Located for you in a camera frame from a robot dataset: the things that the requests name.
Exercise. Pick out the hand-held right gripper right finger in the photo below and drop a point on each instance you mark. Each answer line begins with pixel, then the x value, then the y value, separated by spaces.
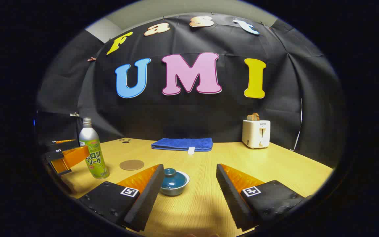
pixel 229 197

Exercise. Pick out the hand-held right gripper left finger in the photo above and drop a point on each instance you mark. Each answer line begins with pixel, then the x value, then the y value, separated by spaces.
pixel 150 194

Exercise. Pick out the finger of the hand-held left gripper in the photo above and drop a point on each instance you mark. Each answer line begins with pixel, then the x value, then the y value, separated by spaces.
pixel 74 155
pixel 61 144

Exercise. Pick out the silver green water bottle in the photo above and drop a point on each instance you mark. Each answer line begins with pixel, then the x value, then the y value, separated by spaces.
pixel 92 148

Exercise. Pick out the teal teacup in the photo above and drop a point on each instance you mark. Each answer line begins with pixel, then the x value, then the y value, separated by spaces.
pixel 176 191

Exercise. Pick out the teal teacup lid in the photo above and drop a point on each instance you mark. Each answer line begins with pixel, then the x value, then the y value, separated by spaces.
pixel 173 179

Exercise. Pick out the round brown coaster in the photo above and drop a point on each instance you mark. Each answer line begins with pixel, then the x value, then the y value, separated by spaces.
pixel 132 165

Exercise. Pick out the silver binder clip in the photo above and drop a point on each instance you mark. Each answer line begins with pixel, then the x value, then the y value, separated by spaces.
pixel 74 115

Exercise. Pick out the folded blue towel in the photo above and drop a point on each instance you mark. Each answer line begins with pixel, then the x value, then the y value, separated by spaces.
pixel 183 144

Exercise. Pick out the white toaster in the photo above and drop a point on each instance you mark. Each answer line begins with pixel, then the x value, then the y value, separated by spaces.
pixel 255 135

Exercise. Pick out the bread slice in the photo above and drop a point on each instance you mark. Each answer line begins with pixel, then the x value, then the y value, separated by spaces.
pixel 253 117

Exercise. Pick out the black backdrop cloth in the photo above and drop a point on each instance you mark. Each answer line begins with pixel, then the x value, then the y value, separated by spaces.
pixel 189 115

